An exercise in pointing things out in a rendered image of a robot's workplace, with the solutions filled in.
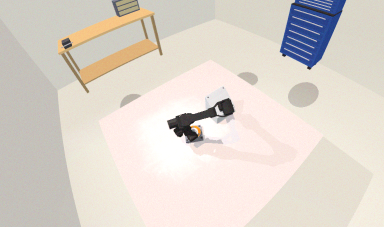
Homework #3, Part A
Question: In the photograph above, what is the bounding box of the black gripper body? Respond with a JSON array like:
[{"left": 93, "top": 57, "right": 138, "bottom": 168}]
[{"left": 184, "top": 126, "right": 198, "bottom": 142}]

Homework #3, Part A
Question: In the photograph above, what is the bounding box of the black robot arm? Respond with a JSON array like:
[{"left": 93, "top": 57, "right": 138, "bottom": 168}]
[{"left": 167, "top": 98, "right": 235, "bottom": 137}]

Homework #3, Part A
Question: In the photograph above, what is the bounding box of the orange round plate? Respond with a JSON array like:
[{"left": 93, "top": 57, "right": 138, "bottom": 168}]
[{"left": 191, "top": 125, "right": 201, "bottom": 137}]

